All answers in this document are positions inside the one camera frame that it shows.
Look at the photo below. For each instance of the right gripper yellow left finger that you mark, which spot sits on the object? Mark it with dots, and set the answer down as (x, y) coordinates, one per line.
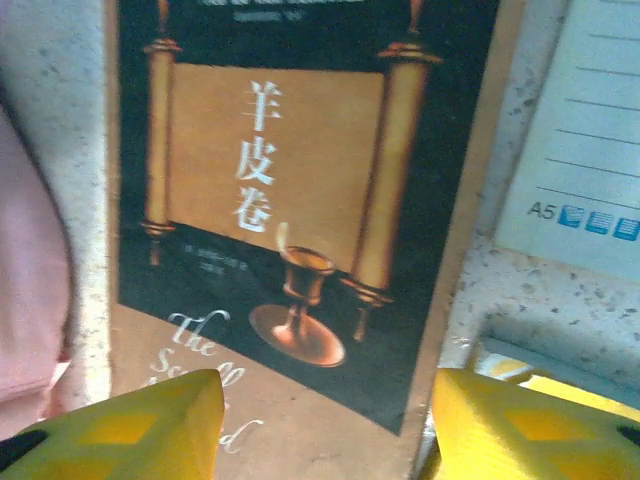
(125, 435)

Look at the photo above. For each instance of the pink student backpack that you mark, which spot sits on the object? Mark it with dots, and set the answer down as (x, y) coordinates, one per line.
(30, 275)

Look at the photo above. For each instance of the black tan scroll book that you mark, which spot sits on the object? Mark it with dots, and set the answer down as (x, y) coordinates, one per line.
(300, 175)

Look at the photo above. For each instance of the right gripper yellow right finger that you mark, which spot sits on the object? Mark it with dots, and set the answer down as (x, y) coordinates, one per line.
(525, 435)

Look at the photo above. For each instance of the white blue lined notebook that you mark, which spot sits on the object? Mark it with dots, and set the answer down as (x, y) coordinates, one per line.
(590, 125)

